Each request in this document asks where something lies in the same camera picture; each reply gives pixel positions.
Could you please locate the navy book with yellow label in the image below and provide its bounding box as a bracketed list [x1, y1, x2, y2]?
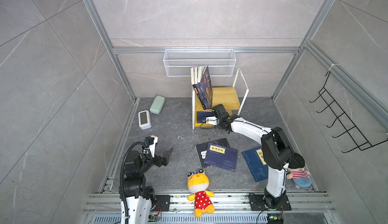
[196, 111, 215, 124]

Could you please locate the yellow cartoon book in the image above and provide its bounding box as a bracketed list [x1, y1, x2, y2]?
[195, 110, 215, 129]

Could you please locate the blue book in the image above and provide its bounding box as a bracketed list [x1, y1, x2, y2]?
[242, 146, 268, 183]

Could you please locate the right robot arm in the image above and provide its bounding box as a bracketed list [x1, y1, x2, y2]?
[212, 104, 294, 210]

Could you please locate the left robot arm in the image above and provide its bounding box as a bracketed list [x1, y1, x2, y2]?
[119, 136, 173, 224]

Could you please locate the white wooden two-tier shelf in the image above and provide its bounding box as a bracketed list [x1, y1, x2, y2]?
[192, 68, 249, 129]

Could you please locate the yellow frog plush toy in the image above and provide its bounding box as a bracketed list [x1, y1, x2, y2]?
[188, 168, 215, 219]

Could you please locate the white digital clock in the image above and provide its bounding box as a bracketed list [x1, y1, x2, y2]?
[138, 110, 152, 130]

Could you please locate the mint green case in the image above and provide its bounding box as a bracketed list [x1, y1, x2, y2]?
[150, 95, 165, 115]

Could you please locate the black upright book on shelf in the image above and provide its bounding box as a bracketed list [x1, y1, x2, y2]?
[191, 67, 206, 109]

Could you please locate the black-haired doll plush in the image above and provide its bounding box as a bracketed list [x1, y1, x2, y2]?
[286, 153, 312, 189]

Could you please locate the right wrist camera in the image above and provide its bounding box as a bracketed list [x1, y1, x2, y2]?
[205, 117, 218, 126]

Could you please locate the white wire mesh basket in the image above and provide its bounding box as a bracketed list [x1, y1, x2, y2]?
[163, 49, 236, 77]

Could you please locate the black wire hook rack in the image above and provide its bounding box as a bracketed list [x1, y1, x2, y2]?
[309, 72, 388, 153]

